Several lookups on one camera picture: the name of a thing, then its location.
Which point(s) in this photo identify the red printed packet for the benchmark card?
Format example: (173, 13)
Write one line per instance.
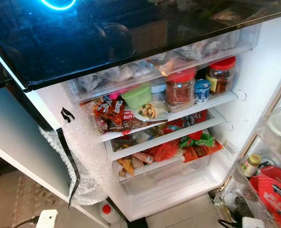
(273, 190)

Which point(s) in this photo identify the green plastic box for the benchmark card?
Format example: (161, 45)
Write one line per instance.
(135, 96)

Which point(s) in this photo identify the bubble wrap sheet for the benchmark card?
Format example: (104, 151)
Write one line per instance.
(88, 161)

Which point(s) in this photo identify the red-lid jar yellow label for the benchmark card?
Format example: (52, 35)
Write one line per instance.
(222, 76)

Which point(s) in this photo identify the green snack packet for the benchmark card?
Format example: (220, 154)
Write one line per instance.
(204, 140)

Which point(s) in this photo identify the glossy black freezer door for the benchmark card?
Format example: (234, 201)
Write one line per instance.
(111, 42)

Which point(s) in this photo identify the clear chiller drawer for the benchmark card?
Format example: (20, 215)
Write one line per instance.
(111, 76)

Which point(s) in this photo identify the red snack packet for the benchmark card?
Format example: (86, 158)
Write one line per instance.
(114, 116)

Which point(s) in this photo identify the plate of wrapped food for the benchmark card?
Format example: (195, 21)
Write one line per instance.
(150, 110)

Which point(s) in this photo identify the white jug red cap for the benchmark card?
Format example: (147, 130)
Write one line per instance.
(107, 212)

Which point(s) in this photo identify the white cabinet side panel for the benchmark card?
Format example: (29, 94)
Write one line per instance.
(26, 152)

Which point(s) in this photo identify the small blue-lid cup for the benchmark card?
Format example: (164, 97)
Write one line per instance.
(202, 90)

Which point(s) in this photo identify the white-trimmed glass shelf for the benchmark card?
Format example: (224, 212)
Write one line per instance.
(221, 99)
(211, 122)

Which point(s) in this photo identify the small yellow-lid bottle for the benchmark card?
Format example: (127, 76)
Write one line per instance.
(250, 166)

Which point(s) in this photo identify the orange snack packet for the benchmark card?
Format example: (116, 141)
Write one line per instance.
(199, 152)

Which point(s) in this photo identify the beige floral floor rug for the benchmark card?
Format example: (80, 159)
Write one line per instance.
(31, 199)

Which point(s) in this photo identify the black glossy fridge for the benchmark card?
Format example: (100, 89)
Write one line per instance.
(254, 80)

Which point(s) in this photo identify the red-lid jar of chili flakes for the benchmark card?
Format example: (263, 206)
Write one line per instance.
(179, 92)

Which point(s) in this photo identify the red foil packet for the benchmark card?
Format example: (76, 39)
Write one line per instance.
(192, 118)

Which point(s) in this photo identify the white round lid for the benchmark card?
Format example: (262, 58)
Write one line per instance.
(280, 126)

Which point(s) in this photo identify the red plastic bag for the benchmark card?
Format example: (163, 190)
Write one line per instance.
(165, 151)

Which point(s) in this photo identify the clear crisper drawer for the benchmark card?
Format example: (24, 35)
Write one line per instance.
(164, 183)

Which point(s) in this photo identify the yellow snack packet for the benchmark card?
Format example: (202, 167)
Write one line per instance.
(126, 166)

